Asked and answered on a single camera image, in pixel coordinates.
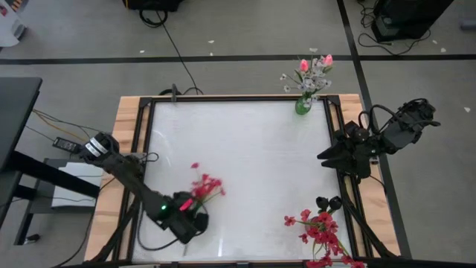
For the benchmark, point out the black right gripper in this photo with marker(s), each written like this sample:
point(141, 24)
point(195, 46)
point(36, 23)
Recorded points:
point(360, 156)

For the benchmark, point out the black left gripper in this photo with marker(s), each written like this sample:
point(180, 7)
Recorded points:
point(193, 227)

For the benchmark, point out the red artificial flower bunch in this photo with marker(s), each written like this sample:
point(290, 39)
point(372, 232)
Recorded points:
point(204, 186)
point(327, 238)

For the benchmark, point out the white artificial flower bunch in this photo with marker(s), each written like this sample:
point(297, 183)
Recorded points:
point(286, 88)
point(316, 70)

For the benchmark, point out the pink artificial tulip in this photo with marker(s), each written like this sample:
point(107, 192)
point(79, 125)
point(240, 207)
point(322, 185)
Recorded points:
point(304, 65)
point(328, 59)

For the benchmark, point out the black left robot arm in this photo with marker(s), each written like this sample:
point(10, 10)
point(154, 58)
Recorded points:
point(130, 175)

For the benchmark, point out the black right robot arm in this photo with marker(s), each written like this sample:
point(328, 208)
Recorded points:
point(405, 126)

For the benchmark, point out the green glass vase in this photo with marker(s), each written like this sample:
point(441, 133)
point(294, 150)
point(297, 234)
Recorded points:
point(302, 108)

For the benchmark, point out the red vase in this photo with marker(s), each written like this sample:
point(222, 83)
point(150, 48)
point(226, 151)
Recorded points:
point(316, 222)

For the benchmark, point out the light wooden table board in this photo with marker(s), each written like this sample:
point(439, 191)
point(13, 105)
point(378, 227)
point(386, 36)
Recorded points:
point(104, 223)

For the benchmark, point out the fallen white petal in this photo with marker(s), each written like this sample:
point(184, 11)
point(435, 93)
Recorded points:
point(313, 49)

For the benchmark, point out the white flat box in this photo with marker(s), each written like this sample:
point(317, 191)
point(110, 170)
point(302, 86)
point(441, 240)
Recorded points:
point(78, 186)

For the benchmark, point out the black power adapter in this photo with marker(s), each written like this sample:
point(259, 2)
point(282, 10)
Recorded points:
point(66, 144)

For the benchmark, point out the large black case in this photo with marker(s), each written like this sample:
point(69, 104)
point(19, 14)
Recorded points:
point(409, 16)

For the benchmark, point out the small grey object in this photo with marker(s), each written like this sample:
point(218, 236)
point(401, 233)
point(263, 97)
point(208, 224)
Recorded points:
point(468, 24)

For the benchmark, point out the black desk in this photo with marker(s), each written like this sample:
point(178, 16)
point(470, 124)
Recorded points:
point(18, 111)

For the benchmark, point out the black equipment box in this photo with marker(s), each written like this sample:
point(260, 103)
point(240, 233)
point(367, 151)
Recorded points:
point(152, 3)

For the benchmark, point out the white floor object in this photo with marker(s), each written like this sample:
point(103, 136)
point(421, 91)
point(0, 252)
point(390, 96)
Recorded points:
point(11, 26)

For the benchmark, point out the black aluminium table frame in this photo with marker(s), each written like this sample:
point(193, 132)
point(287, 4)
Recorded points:
point(267, 98)

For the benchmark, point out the small black frame post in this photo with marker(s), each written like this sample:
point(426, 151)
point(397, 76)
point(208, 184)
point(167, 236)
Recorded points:
point(173, 92)

